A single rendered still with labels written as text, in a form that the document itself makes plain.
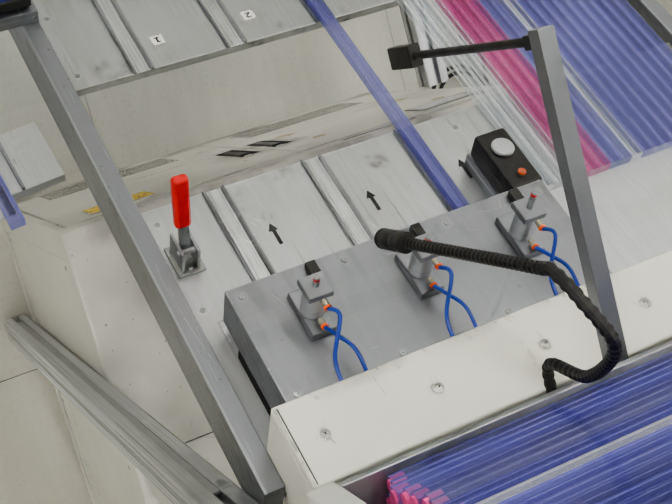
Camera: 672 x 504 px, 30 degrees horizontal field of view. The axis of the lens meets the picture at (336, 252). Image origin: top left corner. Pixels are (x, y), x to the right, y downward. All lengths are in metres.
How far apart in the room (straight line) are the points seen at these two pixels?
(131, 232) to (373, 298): 0.25
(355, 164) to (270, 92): 1.04
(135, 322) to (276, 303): 0.54
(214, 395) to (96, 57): 0.45
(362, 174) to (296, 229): 0.10
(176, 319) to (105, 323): 0.47
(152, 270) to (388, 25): 1.32
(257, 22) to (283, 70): 0.91
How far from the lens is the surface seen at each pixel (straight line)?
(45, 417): 2.28
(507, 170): 1.27
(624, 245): 1.30
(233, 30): 1.43
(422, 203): 1.28
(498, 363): 1.08
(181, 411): 1.67
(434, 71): 2.11
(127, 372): 1.64
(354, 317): 1.11
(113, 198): 1.24
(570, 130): 1.01
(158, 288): 1.18
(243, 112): 2.31
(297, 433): 1.02
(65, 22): 1.44
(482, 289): 1.15
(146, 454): 1.31
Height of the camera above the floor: 2.19
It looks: 66 degrees down
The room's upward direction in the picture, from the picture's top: 103 degrees clockwise
